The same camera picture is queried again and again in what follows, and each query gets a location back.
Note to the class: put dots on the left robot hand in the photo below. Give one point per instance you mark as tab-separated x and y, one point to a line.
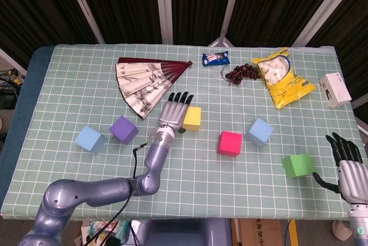
172	115

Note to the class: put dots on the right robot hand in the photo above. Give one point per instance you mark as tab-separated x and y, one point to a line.
353	180

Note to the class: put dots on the yellow foam cube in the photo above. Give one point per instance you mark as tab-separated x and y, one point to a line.
192	118

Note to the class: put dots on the purple foam cube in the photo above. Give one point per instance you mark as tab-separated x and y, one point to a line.
122	129

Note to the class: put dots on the magenta foam cube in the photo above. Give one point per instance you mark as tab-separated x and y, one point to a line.
230	144

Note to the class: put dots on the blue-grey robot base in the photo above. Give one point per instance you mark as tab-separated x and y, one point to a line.
184	233

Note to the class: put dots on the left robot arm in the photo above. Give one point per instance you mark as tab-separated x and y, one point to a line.
155	159

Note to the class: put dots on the painted paper folding fan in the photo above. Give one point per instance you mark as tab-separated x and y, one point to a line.
141	85

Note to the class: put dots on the beige round object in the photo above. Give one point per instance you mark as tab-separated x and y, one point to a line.
342	230

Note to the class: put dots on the green foam cube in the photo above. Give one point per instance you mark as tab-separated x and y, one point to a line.
297	165

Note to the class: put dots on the green checked tablecloth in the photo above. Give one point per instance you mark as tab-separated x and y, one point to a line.
201	177

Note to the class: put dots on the blue snack packet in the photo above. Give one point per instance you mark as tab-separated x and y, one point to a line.
215	58

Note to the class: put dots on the dark red grape bunch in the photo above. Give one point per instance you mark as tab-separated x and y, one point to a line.
238	73

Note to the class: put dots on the yellow strip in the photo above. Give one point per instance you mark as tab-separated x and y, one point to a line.
293	233

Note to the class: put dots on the light blue foam cube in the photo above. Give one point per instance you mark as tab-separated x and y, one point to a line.
260	132
87	139

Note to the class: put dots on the white cardboard box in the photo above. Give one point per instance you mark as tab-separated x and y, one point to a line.
335	90

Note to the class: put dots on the brown cardboard box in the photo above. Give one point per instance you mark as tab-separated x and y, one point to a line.
258	233

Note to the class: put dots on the yellow snack bag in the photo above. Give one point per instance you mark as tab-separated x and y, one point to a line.
280	79

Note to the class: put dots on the dark pleated curtain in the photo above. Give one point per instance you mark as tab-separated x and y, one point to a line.
126	4

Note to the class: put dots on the printed plastic packages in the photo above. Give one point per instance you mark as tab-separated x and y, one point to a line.
100	228

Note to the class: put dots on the white frame post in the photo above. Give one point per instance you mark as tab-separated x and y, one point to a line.
230	4
83	4
164	4
322	10
11	60

